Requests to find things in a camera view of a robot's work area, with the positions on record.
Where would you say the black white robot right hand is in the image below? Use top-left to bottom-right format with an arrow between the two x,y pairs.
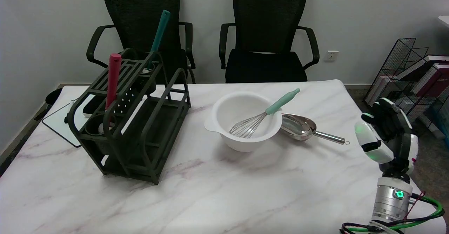
354,98 -> 420,177

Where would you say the whisk with mint handle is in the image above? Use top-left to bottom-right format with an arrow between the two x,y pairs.
229,88 -> 301,139

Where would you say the white book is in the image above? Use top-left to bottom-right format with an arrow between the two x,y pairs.
367,74 -> 399,105

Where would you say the dark maroon book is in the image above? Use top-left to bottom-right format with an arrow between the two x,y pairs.
416,63 -> 449,98

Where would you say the stainless steel scoop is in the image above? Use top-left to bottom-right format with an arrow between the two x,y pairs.
281,113 -> 350,146

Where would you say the white plastic mixing bowl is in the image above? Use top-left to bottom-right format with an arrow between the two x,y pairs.
204,91 -> 283,153

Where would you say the black mesh office chair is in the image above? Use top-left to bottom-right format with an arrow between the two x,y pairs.
86,0 -> 197,84
219,0 -> 320,83

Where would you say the dark green utensil rack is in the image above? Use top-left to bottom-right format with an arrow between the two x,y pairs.
67,48 -> 192,185

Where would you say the white board with black rim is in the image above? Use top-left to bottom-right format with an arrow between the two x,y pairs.
42,94 -> 92,148

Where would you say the black object on floor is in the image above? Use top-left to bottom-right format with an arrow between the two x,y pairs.
33,88 -> 63,121

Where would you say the green robot cable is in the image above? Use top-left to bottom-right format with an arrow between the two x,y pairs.
347,195 -> 445,233

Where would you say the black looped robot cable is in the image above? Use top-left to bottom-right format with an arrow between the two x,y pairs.
340,221 -> 404,234

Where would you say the black wire magazine rack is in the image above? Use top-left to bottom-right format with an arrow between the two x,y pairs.
364,38 -> 449,139

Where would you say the teal handled utensil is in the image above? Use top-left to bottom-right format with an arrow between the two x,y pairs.
147,10 -> 171,69

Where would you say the red handled utensil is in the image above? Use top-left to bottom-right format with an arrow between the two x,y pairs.
105,53 -> 122,111

